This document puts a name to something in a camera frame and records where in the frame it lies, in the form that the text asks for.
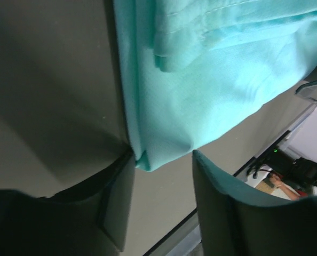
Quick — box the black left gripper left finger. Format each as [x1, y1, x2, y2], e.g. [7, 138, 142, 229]
[0, 151, 135, 255]

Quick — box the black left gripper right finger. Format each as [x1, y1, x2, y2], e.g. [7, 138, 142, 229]
[192, 150, 317, 255]

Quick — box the turquoise t-shirt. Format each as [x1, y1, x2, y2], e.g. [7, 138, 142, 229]
[114, 1, 317, 171]

